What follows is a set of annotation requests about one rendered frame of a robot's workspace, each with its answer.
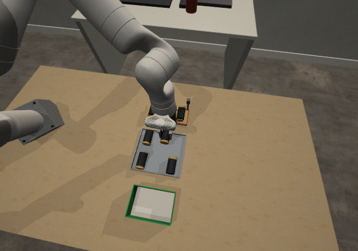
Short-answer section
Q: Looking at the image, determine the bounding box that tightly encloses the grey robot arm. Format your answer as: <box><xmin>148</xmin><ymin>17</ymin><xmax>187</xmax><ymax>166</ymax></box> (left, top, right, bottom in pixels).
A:
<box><xmin>0</xmin><ymin>0</ymin><xmax>180</xmax><ymax>147</ymax></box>

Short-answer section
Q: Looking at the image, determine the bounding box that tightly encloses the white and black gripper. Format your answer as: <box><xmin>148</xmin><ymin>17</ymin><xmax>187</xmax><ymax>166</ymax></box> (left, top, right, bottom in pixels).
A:
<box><xmin>144</xmin><ymin>101</ymin><xmax>177</xmax><ymax>140</ymax></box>

